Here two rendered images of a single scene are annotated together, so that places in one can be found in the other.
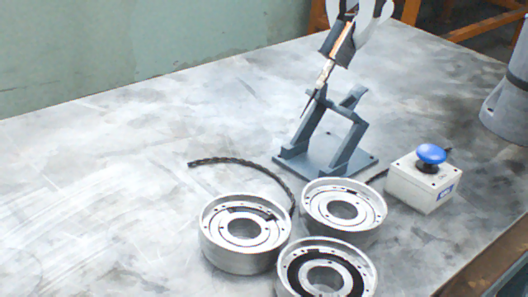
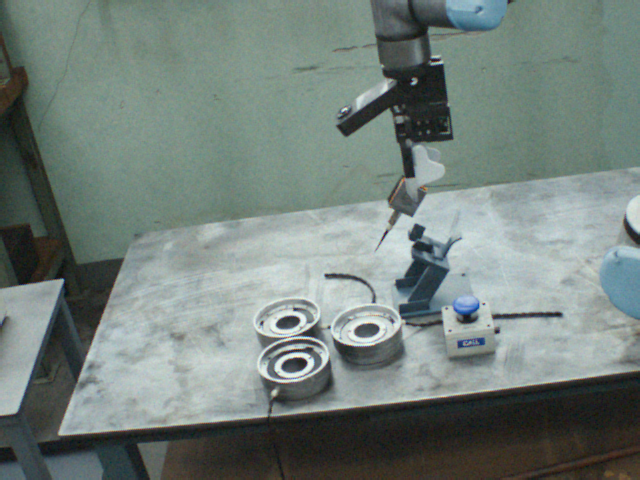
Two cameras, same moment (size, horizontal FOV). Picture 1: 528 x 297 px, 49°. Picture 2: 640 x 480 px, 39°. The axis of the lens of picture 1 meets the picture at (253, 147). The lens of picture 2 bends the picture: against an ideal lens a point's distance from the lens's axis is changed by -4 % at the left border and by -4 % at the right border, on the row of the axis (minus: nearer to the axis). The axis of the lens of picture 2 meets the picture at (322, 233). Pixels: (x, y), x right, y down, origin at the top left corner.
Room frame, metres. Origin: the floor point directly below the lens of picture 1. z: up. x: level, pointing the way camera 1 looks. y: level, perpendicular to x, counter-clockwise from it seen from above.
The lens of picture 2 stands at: (-0.14, -1.01, 1.64)
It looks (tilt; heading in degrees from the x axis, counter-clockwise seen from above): 29 degrees down; 54
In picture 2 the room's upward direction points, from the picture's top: 11 degrees counter-clockwise
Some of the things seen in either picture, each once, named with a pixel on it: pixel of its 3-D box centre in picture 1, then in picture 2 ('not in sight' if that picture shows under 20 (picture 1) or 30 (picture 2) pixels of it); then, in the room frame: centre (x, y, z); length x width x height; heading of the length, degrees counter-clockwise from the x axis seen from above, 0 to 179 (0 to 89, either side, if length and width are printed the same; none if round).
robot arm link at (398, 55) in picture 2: not in sight; (404, 48); (0.72, -0.11, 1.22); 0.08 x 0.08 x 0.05
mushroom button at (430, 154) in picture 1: (427, 164); (467, 314); (0.66, -0.24, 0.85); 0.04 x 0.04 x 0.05
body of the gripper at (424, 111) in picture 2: not in sight; (416, 100); (0.73, -0.12, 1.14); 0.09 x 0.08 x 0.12; 138
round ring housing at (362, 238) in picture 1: (341, 214); (367, 335); (0.57, -0.12, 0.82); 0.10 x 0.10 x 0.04
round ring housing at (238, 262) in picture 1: (243, 233); (288, 327); (0.51, 0.00, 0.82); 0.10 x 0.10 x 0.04
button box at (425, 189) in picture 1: (425, 178); (472, 328); (0.67, -0.24, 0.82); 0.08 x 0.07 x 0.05; 137
